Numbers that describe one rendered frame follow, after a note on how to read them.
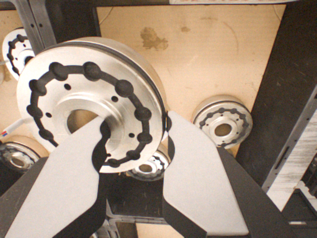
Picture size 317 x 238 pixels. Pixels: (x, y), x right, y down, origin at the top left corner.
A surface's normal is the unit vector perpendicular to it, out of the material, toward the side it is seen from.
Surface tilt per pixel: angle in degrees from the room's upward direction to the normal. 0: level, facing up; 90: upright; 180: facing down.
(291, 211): 90
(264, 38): 0
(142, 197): 90
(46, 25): 0
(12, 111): 0
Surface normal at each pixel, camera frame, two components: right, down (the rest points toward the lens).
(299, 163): -0.07, 0.54
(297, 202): -0.10, -0.84
